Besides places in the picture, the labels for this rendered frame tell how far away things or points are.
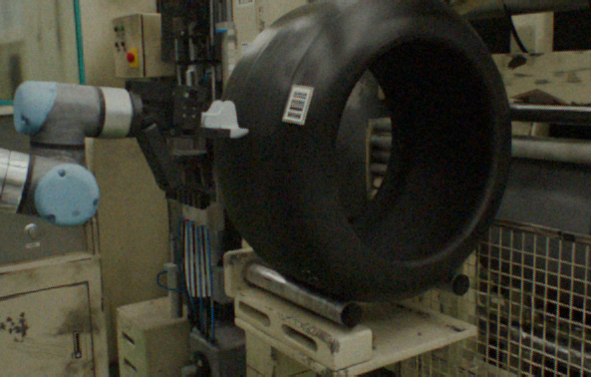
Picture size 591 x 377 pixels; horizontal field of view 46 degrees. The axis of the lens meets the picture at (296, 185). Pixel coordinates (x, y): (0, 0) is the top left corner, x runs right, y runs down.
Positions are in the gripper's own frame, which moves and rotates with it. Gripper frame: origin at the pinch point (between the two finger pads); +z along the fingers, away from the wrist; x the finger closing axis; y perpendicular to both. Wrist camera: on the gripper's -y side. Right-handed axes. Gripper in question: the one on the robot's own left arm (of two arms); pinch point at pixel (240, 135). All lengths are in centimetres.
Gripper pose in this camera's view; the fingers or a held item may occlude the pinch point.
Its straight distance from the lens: 115.8
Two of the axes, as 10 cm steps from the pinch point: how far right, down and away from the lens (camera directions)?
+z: 8.2, 0.1, 5.7
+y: 0.8, -9.9, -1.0
